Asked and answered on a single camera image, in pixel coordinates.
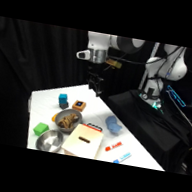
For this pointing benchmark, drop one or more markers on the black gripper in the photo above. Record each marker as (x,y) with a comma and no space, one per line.
(96,78)

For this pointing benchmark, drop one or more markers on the tan wrist bracket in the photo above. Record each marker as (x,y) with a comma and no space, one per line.
(113,63)

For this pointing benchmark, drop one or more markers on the brown food pieces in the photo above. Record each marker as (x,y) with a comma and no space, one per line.
(68,120)

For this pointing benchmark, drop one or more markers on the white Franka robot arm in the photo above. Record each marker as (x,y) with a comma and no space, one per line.
(169,67)

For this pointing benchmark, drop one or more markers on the silver metal pole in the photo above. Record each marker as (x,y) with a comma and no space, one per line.
(149,65)

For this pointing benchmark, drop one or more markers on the grey bowl with brown food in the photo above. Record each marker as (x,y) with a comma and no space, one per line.
(59,119)

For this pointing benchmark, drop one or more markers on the black cloth covered stand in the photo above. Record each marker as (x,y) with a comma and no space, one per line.
(146,126)

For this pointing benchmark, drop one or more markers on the blue lit screen device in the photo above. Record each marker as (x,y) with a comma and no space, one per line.
(176,96)

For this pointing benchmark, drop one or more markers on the teal blue cube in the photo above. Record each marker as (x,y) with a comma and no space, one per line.
(63,97)

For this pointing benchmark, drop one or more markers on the small orange object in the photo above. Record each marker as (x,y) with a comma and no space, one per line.
(53,117)

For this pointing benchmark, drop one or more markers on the blue marker pen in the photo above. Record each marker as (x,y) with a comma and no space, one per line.
(123,157)

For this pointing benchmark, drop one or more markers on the empty metal bowl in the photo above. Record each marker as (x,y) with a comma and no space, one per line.
(49,141)

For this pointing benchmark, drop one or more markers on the green block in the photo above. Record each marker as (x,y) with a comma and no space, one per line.
(40,128)

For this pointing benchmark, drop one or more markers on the light blue cloth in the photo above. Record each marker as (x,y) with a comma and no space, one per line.
(113,124)

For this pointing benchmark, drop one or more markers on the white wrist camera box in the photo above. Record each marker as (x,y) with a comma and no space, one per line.
(83,54)

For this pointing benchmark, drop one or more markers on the red marker pen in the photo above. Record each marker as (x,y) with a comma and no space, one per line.
(113,147)

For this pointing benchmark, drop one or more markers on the orange box with blue square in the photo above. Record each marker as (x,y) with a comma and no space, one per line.
(78,105)

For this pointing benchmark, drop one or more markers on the black curtain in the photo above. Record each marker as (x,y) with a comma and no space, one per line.
(30,73)

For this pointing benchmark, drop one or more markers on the green base light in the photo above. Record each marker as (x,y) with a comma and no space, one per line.
(154,106)

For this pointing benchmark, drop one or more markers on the dark grey block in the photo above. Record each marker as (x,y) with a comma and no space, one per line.
(63,105)

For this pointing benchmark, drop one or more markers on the light wooden drawer box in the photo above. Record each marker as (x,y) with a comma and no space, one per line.
(83,141)

